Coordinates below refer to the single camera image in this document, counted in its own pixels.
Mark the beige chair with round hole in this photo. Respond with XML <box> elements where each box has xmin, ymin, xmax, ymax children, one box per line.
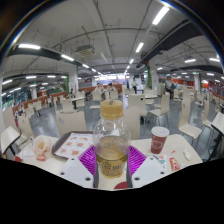
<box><xmin>54</xmin><ymin>110</ymin><xmax>88</xmax><ymax>138</ymax></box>
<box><xmin>123</xmin><ymin>105</ymin><xmax>142</xmax><ymax>140</ymax></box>

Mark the group of beige chairs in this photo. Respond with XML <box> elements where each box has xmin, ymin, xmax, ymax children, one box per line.
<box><xmin>0</xmin><ymin>83</ymin><xmax>224</xmax><ymax>141</ymax></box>

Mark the colourful sticker sheet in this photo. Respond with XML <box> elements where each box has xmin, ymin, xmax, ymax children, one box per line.
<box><xmin>144</xmin><ymin>152</ymin><xmax>168</xmax><ymax>172</ymax></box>

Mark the group of ceiling lights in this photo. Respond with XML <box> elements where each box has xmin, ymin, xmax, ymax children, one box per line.
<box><xmin>1</xmin><ymin>5</ymin><xmax>221</xmax><ymax>94</ymax></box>

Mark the dark tray with paper liner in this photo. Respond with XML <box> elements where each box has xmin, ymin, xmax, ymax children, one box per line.
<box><xmin>51</xmin><ymin>130</ymin><xmax>96</xmax><ymax>160</ymax></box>

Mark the small white packet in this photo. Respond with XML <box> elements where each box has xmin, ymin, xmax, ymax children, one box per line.
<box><xmin>182</xmin><ymin>149</ymin><xmax>193</xmax><ymax>162</ymax></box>

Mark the red sauce packet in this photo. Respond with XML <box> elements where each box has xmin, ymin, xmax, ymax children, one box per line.
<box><xmin>35</xmin><ymin>153</ymin><xmax>48</xmax><ymax>162</ymax></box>

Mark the crumpled food wrapper bag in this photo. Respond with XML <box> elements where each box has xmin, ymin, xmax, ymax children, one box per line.
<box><xmin>32</xmin><ymin>134</ymin><xmax>54</xmax><ymax>159</ymax></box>

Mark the small red snack packet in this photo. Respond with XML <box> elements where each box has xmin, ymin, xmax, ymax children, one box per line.
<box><xmin>169</xmin><ymin>157</ymin><xmax>181</xmax><ymax>172</ymax></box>

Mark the person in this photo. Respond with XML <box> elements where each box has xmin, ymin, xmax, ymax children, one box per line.
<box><xmin>94</xmin><ymin>82</ymin><xmax>104</xmax><ymax>94</ymax></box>
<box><xmin>165</xmin><ymin>79</ymin><xmax>178</xmax><ymax>98</ymax></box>
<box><xmin>106</xmin><ymin>82</ymin><xmax>118</xmax><ymax>94</ymax></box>
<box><xmin>130</xmin><ymin>77</ymin><xmax>139</xmax><ymax>95</ymax></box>

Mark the clear bottle with yellow drink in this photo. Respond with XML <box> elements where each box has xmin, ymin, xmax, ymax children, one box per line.
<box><xmin>92</xmin><ymin>99</ymin><xmax>132</xmax><ymax>180</ymax></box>

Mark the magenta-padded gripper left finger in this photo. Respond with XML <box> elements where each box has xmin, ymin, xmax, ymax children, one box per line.
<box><xmin>59</xmin><ymin>144</ymin><xmax>99</xmax><ymax>189</ymax></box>

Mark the red paper drink cup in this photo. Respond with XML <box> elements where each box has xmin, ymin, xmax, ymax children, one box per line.
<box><xmin>150</xmin><ymin>125</ymin><xmax>170</xmax><ymax>155</ymax></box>

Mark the white side table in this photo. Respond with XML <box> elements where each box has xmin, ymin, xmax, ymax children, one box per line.
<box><xmin>0</xmin><ymin>125</ymin><xmax>22</xmax><ymax>155</ymax></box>
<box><xmin>210</xmin><ymin>111</ymin><xmax>224</xmax><ymax>136</ymax></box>

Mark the ceiling air conditioner unit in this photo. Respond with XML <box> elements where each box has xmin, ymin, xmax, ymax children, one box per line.
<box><xmin>74</xmin><ymin>44</ymin><xmax>96</xmax><ymax>57</ymax></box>

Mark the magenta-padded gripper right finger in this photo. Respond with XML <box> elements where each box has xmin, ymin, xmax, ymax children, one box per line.
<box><xmin>125</xmin><ymin>144</ymin><xmax>167</xmax><ymax>189</ymax></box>

